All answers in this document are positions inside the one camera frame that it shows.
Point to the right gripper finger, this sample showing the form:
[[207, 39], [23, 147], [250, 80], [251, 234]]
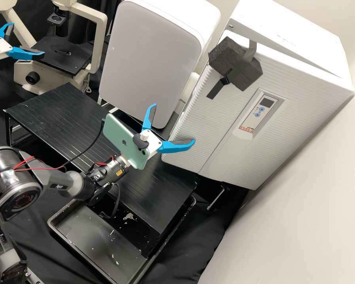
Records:
[[174, 146], [148, 118]]

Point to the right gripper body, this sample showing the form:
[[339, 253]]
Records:
[[156, 145]]

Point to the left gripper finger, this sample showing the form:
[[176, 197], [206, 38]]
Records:
[[23, 53], [4, 31]]

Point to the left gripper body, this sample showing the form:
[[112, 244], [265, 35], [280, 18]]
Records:
[[2, 47]]

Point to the incubator door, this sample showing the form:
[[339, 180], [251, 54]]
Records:
[[224, 133]]

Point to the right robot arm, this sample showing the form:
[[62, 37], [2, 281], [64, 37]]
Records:
[[62, 180]]

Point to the white incubator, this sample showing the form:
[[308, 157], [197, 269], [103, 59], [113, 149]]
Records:
[[298, 29]]

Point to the cream microscope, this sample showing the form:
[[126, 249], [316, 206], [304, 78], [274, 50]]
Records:
[[47, 74]]

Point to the black tray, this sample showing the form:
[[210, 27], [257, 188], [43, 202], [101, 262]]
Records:
[[91, 236]]

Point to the right wrist camera phone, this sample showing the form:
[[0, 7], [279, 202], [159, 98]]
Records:
[[121, 139]]

